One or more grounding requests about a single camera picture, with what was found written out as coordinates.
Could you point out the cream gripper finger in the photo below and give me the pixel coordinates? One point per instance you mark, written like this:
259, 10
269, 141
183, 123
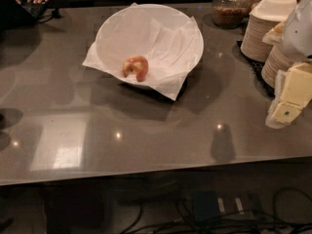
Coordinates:
276, 112
297, 91

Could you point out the bitten red apple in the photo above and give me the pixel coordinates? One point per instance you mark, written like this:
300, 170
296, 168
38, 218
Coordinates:
137, 65

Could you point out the glass jar with grains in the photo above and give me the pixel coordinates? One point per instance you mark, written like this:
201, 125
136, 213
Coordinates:
229, 13

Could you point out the white paper liner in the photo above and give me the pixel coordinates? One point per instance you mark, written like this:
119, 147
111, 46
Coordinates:
169, 49

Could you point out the stack of paper plates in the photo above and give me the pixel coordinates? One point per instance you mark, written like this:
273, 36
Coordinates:
276, 61
252, 45

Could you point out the white foam takeout container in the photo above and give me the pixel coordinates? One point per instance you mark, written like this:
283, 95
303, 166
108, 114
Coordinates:
274, 10

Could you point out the white bowl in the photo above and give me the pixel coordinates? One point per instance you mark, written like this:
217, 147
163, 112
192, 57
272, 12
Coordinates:
130, 36

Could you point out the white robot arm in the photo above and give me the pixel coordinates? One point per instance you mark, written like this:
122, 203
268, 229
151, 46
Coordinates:
294, 36

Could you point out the front stack of paper plates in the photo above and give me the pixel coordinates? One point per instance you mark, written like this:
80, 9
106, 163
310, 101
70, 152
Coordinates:
276, 61

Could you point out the rear stack of paper plates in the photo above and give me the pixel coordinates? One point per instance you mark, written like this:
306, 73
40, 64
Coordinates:
252, 45

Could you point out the black power strip box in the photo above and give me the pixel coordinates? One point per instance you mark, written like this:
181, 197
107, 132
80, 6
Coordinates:
209, 205

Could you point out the black tray under plates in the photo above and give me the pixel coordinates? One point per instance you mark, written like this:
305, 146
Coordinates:
261, 85

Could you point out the black laptop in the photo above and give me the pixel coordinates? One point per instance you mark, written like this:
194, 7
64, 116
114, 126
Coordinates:
13, 14

